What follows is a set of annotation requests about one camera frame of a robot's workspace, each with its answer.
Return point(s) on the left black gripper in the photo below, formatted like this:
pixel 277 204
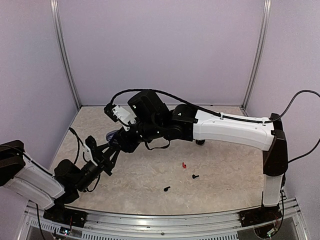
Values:
pixel 105 162

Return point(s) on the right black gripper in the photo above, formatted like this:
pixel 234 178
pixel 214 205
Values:
pixel 125 145

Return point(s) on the purple earbud charging case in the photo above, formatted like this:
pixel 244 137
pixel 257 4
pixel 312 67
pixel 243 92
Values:
pixel 112 137

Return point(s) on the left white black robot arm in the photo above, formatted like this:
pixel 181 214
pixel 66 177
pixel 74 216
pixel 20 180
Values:
pixel 23 175

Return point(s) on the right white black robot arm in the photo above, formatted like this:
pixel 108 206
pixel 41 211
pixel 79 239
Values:
pixel 148 118

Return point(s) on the black charging case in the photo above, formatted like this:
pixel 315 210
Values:
pixel 200 142

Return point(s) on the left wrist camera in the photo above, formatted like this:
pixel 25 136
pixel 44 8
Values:
pixel 89 149

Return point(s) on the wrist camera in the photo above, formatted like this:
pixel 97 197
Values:
pixel 119 114
pixel 89 149

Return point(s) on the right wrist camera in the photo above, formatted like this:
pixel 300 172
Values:
pixel 119 114

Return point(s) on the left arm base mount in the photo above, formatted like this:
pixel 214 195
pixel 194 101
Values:
pixel 66 216

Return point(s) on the front aluminium rail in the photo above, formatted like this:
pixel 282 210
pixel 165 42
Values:
pixel 101 225

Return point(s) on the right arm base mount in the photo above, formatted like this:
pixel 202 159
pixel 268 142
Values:
pixel 259 215

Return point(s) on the right aluminium frame post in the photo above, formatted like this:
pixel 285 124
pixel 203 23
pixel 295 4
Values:
pixel 258 53

